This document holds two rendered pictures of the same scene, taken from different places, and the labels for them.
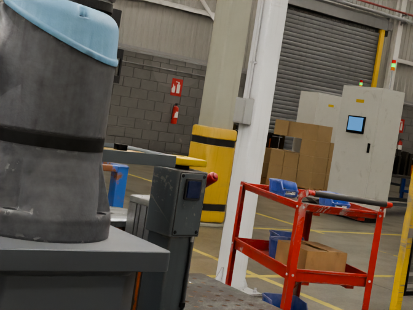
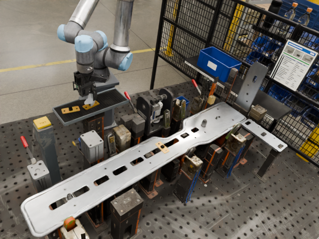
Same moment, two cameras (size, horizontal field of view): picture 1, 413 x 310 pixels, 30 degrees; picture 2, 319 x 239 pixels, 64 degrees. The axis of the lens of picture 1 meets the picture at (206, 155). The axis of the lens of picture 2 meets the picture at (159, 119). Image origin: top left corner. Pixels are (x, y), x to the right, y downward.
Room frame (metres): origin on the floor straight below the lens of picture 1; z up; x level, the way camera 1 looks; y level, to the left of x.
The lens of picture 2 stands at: (2.16, 0.54, 2.01)
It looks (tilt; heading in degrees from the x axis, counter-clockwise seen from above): 41 degrees down; 177
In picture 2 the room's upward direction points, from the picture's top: 11 degrees clockwise
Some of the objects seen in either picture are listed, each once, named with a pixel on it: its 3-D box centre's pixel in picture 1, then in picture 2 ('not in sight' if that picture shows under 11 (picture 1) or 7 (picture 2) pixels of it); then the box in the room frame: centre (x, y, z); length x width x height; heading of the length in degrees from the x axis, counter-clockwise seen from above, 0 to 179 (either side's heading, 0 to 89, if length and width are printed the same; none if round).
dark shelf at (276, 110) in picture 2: not in sight; (232, 83); (0.44, 1.13, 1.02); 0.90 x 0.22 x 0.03; 44
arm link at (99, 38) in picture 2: not in sight; (92, 41); (1.05, 0.21, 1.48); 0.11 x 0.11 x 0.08; 76
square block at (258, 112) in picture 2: not in sight; (249, 128); (0.79, 1.24, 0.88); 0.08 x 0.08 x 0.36; 44
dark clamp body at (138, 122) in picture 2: not in sight; (134, 141); (1.09, 0.46, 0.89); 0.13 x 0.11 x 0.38; 44
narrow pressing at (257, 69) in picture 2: not in sight; (250, 86); (0.71, 1.15, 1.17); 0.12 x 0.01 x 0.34; 44
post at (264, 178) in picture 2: not in sight; (268, 161); (1.05, 1.33, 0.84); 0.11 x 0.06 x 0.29; 44
